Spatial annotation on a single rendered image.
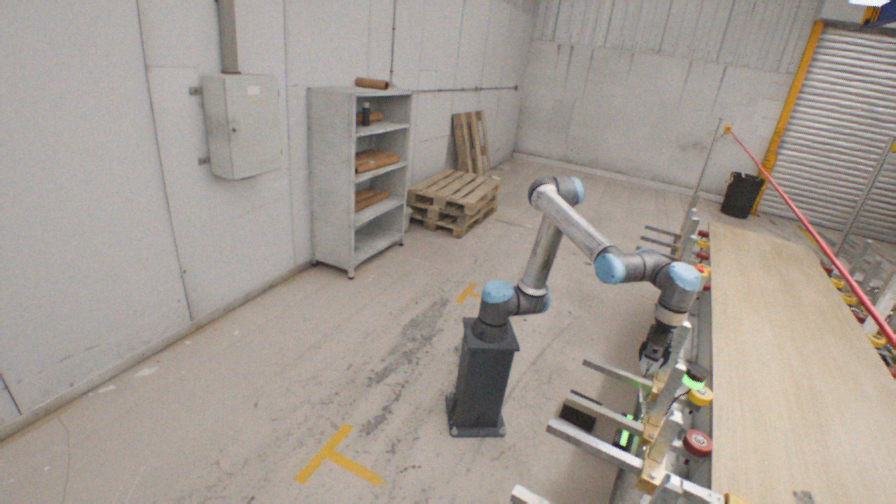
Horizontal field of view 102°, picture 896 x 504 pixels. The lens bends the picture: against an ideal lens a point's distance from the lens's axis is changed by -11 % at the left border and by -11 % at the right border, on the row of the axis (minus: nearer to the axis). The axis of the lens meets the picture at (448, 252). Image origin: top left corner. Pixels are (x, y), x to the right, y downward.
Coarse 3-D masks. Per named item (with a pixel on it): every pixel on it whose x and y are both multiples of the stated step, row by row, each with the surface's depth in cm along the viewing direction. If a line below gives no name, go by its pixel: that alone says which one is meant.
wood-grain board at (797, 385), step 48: (720, 240) 283; (768, 240) 297; (720, 288) 212; (768, 288) 219; (816, 288) 226; (720, 336) 170; (768, 336) 173; (816, 336) 177; (864, 336) 181; (720, 384) 141; (768, 384) 143; (816, 384) 145; (864, 384) 147; (720, 432) 120; (768, 432) 121; (816, 432) 122; (864, 432) 123; (720, 480) 104; (768, 480) 105; (816, 480) 106; (864, 480) 106
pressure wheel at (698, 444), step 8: (688, 432) 119; (696, 432) 119; (688, 440) 116; (696, 440) 116; (704, 440) 116; (688, 448) 116; (696, 448) 114; (704, 448) 113; (696, 456) 114; (704, 456) 114
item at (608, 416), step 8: (568, 400) 135; (576, 400) 134; (584, 400) 134; (576, 408) 134; (584, 408) 132; (592, 408) 131; (600, 408) 131; (600, 416) 130; (608, 416) 129; (616, 416) 129; (616, 424) 128; (624, 424) 126; (632, 424) 126; (640, 424) 126; (632, 432) 126; (640, 432) 124; (672, 448) 120; (680, 448) 119; (688, 456) 118
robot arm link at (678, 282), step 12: (672, 264) 114; (684, 264) 115; (660, 276) 117; (672, 276) 112; (684, 276) 110; (696, 276) 110; (660, 288) 117; (672, 288) 112; (684, 288) 110; (696, 288) 110; (660, 300) 117; (672, 300) 113; (684, 300) 112; (684, 312) 114
